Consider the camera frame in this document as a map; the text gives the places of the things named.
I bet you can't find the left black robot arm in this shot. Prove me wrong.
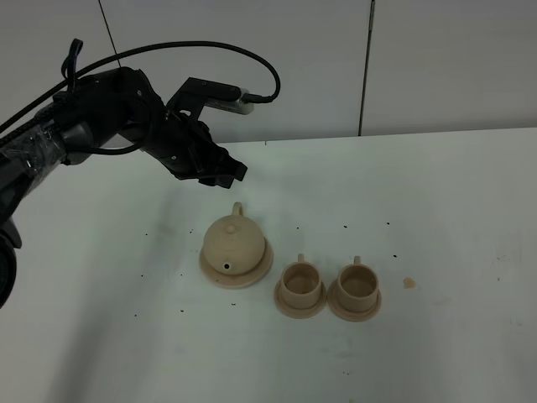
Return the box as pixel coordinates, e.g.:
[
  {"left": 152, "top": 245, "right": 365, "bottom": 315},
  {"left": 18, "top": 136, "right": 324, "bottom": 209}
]
[{"left": 1, "top": 67, "right": 247, "bottom": 302}]

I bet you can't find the right beige teacup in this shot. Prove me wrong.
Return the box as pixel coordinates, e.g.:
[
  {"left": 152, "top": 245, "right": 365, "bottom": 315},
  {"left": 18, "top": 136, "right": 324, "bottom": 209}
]
[{"left": 336, "top": 255, "right": 379, "bottom": 313}]

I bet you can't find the teacup saucer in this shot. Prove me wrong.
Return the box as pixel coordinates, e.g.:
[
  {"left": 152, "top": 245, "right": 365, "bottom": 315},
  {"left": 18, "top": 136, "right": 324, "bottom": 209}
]
[
  {"left": 274, "top": 280, "right": 326, "bottom": 319},
  {"left": 327, "top": 281, "right": 382, "bottom": 322}
]

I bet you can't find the left beige teacup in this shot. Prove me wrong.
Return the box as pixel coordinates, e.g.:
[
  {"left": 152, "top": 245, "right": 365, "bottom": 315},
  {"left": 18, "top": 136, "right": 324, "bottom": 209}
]
[{"left": 280, "top": 254, "right": 323, "bottom": 308}]

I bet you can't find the beige teapot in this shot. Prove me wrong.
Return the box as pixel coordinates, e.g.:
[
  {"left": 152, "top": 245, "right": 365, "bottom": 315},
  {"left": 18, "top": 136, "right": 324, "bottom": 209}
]
[{"left": 202, "top": 202, "right": 266, "bottom": 275}]

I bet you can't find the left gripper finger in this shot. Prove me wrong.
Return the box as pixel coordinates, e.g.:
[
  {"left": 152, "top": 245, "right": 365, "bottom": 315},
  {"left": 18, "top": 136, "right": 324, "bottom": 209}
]
[
  {"left": 197, "top": 166, "right": 235, "bottom": 189},
  {"left": 213, "top": 146, "right": 248, "bottom": 181}
]

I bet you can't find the beige teapot saucer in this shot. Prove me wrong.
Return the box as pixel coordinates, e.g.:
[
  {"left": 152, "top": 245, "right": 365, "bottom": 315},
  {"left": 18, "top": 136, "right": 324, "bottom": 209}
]
[{"left": 199, "top": 239, "right": 274, "bottom": 289}]

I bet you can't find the left teacup saucer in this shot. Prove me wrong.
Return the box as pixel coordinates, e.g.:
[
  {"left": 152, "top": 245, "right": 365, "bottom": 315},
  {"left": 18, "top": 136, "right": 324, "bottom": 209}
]
[{"left": 274, "top": 280, "right": 326, "bottom": 319}]

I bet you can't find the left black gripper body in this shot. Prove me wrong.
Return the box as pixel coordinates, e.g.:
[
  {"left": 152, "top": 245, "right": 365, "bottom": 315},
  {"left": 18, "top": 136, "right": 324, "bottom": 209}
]
[{"left": 125, "top": 69, "right": 218, "bottom": 180}]

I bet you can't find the beige teacup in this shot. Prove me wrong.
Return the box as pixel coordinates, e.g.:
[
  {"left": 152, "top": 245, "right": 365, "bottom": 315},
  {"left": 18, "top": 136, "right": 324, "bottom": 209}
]
[
  {"left": 280, "top": 254, "right": 323, "bottom": 308},
  {"left": 336, "top": 255, "right": 379, "bottom": 313}
]

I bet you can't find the right teacup saucer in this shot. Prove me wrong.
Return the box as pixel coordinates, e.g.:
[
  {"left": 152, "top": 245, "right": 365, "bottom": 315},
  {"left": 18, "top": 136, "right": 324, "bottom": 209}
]
[{"left": 327, "top": 281, "right": 382, "bottom": 322}]

